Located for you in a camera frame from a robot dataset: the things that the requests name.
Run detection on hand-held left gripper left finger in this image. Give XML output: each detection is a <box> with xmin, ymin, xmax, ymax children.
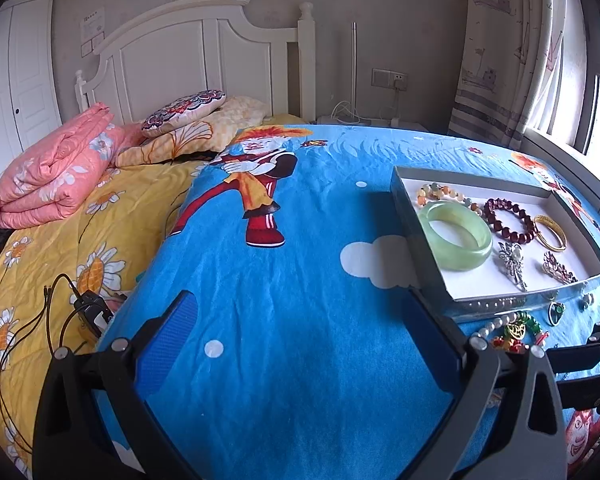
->
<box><xmin>32</xmin><ymin>289</ymin><xmax>201</xmax><ymax>480</ymax></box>

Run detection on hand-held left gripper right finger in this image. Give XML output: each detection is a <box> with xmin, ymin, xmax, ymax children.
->
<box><xmin>407</xmin><ymin>287</ymin><xmax>568</xmax><ymax>480</ymax></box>

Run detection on grey shallow cardboard box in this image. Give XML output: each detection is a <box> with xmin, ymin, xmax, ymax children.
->
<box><xmin>390</xmin><ymin>165</ymin><xmax>600</xmax><ymax>323</ymax></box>

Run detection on silver rhinestone hair clip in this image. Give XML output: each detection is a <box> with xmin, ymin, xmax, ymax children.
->
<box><xmin>542</xmin><ymin>250</ymin><xmax>578</xmax><ymax>285</ymax></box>

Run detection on green jade bangle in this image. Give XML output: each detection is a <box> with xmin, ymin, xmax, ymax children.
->
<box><xmin>417</xmin><ymin>201</ymin><xmax>494</xmax><ymax>272</ymax></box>

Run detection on gold bangle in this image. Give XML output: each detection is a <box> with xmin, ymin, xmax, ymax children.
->
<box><xmin>534</xmin><ymin>214</ymin><xmax>570</xmax><ymax>252</ymax></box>

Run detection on crystal brooch with pearl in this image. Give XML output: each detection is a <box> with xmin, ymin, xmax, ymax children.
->
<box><xmin>497</xmin><ymin>241</ymin><xmax>529</xmax><ymax>292</ymax></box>

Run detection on red round bead bracelet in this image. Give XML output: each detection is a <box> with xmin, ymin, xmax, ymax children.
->
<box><xmin>482</xmin><ymin>197</ymin><xmax>539</xmax><ymax>244</ymax></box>

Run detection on multicolour bead bracelet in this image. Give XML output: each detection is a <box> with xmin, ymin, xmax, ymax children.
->
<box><xmin>416</xmin><ymin>181</ymin><xmax>483</xmax><ymax>216</ymax></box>

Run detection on green red enamel brooch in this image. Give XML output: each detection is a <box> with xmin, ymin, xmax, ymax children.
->
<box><xmin>522</xmin><ymin>312</ymin><xmax>549</xmax><ymax>345</ymax></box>

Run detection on black charger device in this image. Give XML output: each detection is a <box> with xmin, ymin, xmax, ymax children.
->
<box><xmin>70</xmin><ymin>280</ymin><xmax>116</xmax><ymax>338</ymax></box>

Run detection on blue printed blanket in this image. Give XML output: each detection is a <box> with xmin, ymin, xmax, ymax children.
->
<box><xmin>95</xmin><ymin>122</ymin><xmax>600</xmax><ymax>480</ymax></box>

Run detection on yellow floral bed sheet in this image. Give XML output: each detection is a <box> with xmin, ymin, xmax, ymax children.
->
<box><xmin>0</xmin><ymin>115</ymin><xmax>306</xmax><ymax>480</ymax></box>

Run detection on yellow patterned pillow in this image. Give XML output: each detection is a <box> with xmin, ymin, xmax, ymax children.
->
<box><xmin>115</xmin><ymin>96</ymin><xmax>268</xmax><ymax>167</ymax></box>

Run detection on pink floral quilt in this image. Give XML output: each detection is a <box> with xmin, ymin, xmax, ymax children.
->
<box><xmin>0</xmin><ymin>101</ymin><xmax>146</xmax><ymax>231</ymax></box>

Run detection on white nightstand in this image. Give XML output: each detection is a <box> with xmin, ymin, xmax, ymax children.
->
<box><xmin>316</xmin><ymin>112</ymin><xmax>431</xmax><ymax>133</ymax></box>

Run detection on embroidered patterned pillow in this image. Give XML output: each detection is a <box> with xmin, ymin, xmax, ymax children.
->
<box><xmin>140</xmin><ymin>89</ymin><xmax>227</xmax><ymax>137</ymax></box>

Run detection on metal pole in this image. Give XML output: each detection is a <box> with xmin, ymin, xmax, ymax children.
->
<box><xmin>350</xmin><ymin>22</ymin><xmax>358</xmax><ymax>122</ymax></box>

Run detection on printed striped curtain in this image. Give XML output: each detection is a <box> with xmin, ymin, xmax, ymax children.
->
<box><xmin>450</xmin><ymin>0</ymin><xmax>568</xmax><ymax>151</ymax></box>

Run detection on white wooden headboard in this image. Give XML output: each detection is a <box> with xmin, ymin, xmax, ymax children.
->
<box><xmin>75</xmin><ymin>0</ymin><xmax>317</xmax><ymax>126</ymax></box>

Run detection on white wardrobe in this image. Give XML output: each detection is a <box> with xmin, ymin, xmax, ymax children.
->
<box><xmin>0</xmin><ymin>0</ymin><xmax>63</xmax><ymax>201</ymax></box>

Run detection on red cord charm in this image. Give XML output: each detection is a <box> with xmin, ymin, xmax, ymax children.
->
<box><xmin>490</xmin><ymin>335</ymin><xmax>526</xmax><ymax>353</ymax></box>

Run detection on black cable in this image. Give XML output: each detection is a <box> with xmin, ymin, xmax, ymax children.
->
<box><xmin>0</xmin><ymin>272</ymin><xmax>101</xmax><ymax>456</ymax></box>

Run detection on white charging cable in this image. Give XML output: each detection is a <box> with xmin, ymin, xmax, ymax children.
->
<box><xmin>330</xmin><ymin>87</ymin><xmax>406</xmax><ymax>123</ymax></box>

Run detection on wall socket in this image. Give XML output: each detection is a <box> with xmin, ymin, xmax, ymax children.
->
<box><xmin>371</xmin><ymin>68</ymin><xmax>409</xmax><ymax>92</ymax></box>

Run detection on window frame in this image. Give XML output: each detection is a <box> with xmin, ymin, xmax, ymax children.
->
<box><xmin>522</xmin><ymin>0</ymin><xmax>600</xmax><ymax>161</ymax></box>

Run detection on paper wall notice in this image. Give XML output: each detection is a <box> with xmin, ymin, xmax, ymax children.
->
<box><xmin>80</xmin><ymin>7</ymin><xmax>106</xmax><ymax>56</ymax></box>

